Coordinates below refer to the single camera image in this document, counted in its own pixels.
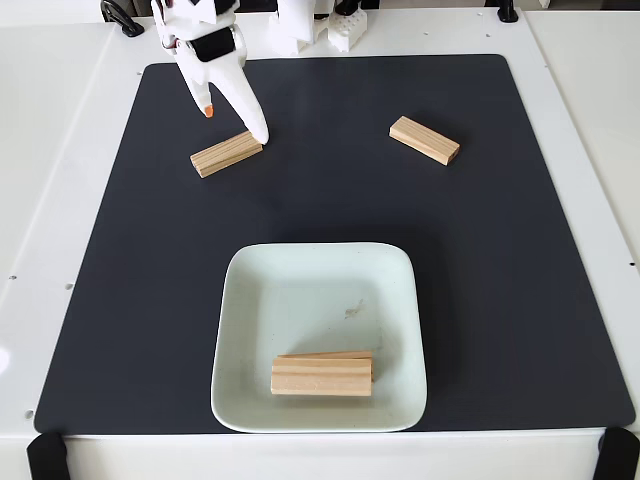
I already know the grooved wooden block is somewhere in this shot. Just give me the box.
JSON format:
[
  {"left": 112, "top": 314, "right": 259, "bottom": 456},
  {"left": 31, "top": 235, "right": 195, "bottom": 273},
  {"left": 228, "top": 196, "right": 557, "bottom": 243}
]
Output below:
[
  {"left": 189, "top": 130, "right": 264, "bottom": 180},
  {"left": 270, "top": 357, "right": 374, "bottom": 398},
  {"left": 388, "top": 115, "right": 461, "bottom": 168},
  {"left": 276, "top": 350, "right": 376, "bottom": 384}
]

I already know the pale green square plate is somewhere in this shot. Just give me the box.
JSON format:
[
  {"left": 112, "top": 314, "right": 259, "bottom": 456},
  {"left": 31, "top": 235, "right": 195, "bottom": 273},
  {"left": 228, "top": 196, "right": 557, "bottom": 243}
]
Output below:
[{"left": 209, "top": 241, "right": 429, "bottom": 434}]

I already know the black rubber mat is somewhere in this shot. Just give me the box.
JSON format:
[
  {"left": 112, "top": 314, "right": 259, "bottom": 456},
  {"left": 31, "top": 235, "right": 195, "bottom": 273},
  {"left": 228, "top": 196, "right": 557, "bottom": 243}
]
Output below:
[{"left": 33, "top": 53, "right": 636, "bottom": 435}]

